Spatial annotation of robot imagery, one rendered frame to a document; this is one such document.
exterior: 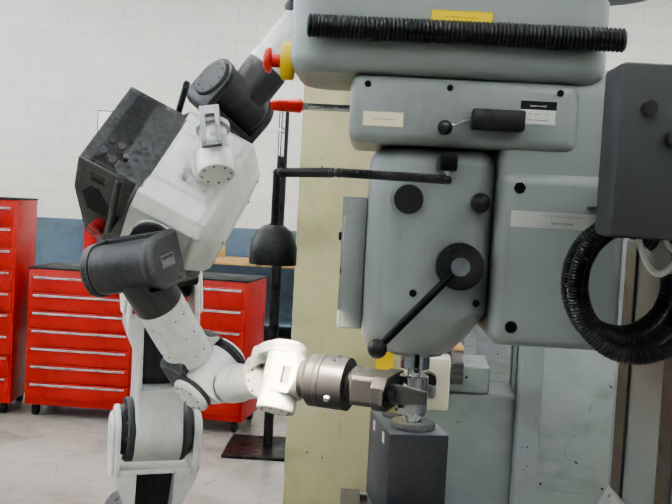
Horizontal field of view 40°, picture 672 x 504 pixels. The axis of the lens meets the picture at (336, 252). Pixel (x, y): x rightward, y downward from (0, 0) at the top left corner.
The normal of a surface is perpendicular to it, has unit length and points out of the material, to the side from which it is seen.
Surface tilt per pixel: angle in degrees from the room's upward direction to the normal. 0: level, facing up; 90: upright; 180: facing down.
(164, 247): 79
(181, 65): 90
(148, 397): 94
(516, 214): 90
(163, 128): 58
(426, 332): 118
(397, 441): 90
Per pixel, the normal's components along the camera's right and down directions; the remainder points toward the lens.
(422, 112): -0.04, 0.05
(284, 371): -0.29, -0.38
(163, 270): 0.93, -0.13
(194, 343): 0.75, 0.18
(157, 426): 0.33, -0.10
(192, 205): 0.31, -0.48
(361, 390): -0.35, 0.04
